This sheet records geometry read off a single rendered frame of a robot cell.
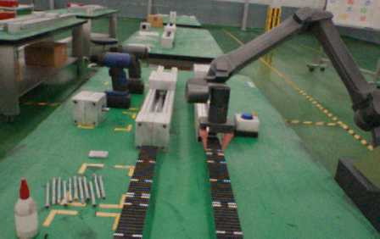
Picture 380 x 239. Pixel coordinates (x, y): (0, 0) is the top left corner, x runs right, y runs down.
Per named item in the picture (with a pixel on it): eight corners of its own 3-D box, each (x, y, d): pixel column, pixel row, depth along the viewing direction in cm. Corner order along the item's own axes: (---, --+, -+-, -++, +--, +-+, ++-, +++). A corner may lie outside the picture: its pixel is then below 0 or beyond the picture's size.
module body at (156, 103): (169, 141, 115) (170, 116, 113) (137, 138, 115) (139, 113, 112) (176, 83, 191) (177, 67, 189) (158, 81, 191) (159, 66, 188)
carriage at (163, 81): (175, 97, 144) (176, 80, 142) (148, 95, 144) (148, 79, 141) (176, 87, 159) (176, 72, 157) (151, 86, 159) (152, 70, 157)
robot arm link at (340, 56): (330, 0, 119) (315, 19, 128) (297, 6, 115) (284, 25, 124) (402, 115, 104) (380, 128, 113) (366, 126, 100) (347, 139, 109)
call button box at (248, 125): (257, 138, 124) (259, 121, 122) (230, 136, 124) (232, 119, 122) (254, 130, 132) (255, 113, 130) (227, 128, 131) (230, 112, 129)
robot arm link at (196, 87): (226, 58, 101) (219, 75, 109) (187, 56, 99) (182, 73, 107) (231, 96, 96) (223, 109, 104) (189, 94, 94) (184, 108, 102)
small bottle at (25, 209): (14, 231, 67) (9, 177, 64) (34, 225, 70) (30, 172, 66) (20, 242, 65) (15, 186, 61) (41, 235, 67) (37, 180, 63)
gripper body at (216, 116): (198, 121, 107) (201, 98, 105) (231, 124, 108) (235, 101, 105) (199, 129, 101) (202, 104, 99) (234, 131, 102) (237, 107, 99)
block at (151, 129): (175, 152, 107) (177, 123, 104) (134, 149, 107) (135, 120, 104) (176, 141, 115) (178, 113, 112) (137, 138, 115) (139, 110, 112)
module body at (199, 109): (226, 145, 116) (229, 120, 113) (196, 142, 116) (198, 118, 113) (210, 86, 192) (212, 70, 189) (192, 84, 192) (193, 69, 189)
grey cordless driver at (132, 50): (145, 94, 165) (147, 47, 158) (102, 91, 163) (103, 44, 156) (146, 90, 172) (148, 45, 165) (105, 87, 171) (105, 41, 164)
